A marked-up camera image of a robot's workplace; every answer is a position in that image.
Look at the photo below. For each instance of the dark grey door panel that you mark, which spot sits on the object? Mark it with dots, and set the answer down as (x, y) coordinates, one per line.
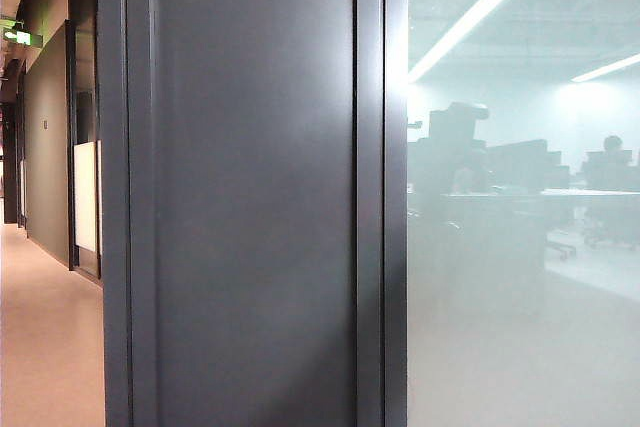
(240, 187)

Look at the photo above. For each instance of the frosted glass partition pane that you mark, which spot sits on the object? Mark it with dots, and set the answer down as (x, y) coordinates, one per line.
(525, 207)

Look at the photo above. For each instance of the frosted white door pane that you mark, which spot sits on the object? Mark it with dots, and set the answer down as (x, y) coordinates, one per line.
(86, 197)

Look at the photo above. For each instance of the dark framed glass door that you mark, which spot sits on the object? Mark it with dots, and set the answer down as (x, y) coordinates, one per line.
(84, 97)

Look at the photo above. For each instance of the green illuminated exit sign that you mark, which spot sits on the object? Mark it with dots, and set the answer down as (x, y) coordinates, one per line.
(23, 37)

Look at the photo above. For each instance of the dark metal partition frame post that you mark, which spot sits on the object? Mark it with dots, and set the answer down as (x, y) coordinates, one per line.
(382, 187)

